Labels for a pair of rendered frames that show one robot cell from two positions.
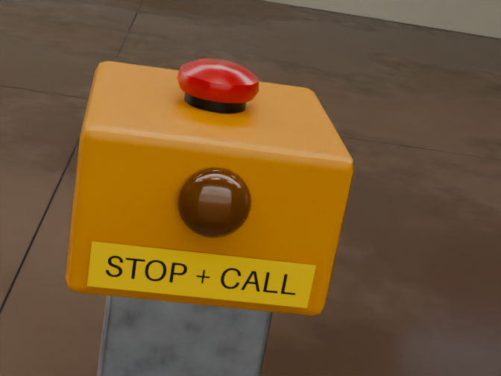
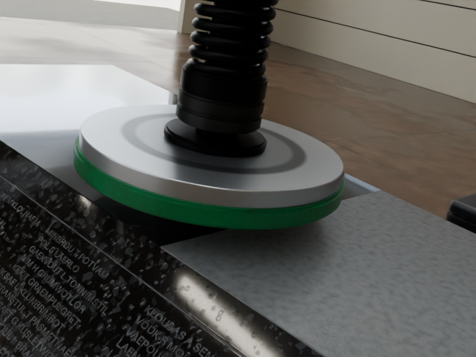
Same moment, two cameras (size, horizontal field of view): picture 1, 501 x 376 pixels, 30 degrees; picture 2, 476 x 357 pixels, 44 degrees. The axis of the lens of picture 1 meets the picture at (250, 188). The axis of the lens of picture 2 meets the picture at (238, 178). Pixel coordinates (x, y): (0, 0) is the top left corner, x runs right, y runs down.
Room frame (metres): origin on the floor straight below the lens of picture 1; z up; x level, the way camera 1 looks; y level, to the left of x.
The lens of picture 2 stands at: (1.15, -2.10, 1.03)
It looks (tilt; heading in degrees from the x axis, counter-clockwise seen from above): 20 degrees down; 54
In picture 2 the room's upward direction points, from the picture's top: 10 degrees clockwise
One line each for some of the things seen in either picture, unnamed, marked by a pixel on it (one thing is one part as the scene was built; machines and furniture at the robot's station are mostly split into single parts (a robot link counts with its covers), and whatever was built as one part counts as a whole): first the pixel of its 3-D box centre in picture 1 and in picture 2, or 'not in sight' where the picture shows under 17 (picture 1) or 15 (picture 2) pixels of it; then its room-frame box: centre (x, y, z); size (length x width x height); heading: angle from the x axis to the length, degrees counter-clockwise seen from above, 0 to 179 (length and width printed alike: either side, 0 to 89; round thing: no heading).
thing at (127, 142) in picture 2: not in sight; (213, 146); (1.40, -1.72, 0.89); 0.21 x 0.21 x 0.01
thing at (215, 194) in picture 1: (215, 203); not in sight; (0.37, 0.01, 1.05); 0.03 x 0.02 x 0.03; 99
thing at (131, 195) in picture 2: not in sight; (212, 151); (1.40, -1.72, 0.89); 0.22 x 0.22 x 0.04
